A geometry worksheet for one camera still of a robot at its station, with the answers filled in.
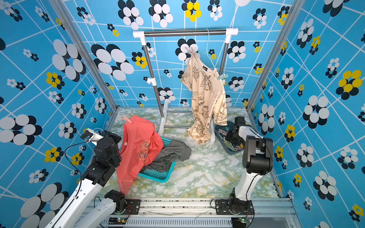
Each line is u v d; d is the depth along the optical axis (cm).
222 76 59
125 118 81
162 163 89
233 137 84
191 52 80
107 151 51
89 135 56
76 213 42
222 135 102
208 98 79
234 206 67
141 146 83
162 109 108
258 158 51
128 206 73
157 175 85
